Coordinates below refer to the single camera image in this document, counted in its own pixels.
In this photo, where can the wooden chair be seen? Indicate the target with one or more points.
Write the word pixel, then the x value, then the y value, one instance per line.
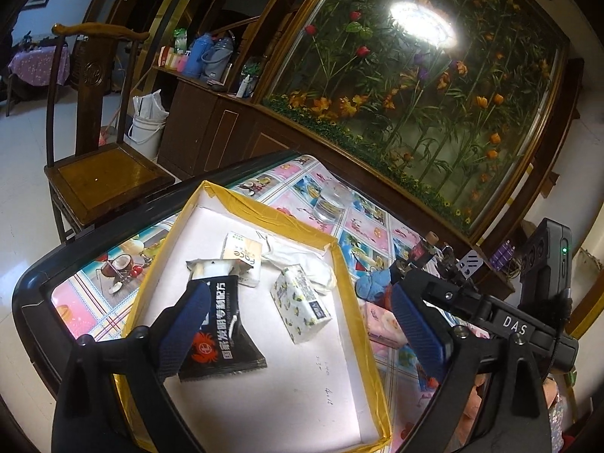
pixel 97 182

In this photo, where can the pink tissue pack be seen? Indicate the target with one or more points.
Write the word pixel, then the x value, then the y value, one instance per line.
pixel 382 326

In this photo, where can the purple marker card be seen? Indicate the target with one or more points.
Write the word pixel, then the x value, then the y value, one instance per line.
pixel 470 263

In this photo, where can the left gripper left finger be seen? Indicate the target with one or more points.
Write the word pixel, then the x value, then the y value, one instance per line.
pixel 177 326

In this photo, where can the blue thermos jug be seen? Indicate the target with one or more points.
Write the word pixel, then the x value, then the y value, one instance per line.
pixel 200 51

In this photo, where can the white cloth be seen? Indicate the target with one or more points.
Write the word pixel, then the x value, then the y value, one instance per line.
pixel 282 254

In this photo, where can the black snack packet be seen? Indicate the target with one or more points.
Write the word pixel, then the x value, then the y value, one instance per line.
pixel 221 345

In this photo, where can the blue cloth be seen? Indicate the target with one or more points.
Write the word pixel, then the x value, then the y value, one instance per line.
pixel 373 286

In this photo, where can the yellow cardboard box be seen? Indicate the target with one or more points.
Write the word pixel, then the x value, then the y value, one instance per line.
pixel 324 395

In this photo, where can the small white face packet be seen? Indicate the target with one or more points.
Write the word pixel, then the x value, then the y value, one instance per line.
pixel 247 253

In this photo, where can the black cylinder with cork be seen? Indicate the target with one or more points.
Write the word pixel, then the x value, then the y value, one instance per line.
pixel 424 250

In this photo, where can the clear plastic cup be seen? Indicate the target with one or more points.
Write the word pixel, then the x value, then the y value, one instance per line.
pixel 333 200

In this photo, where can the white plastic bucket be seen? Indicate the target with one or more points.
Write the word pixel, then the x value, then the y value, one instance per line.
pixel 148 122

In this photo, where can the white printed tissue pack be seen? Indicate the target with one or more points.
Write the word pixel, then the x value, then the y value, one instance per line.
pixel 302 313

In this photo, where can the flower mural glass panel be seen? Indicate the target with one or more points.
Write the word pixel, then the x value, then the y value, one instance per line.
pixel 445 98

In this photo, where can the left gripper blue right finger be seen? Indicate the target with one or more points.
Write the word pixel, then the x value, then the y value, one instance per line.
pixel 422 337

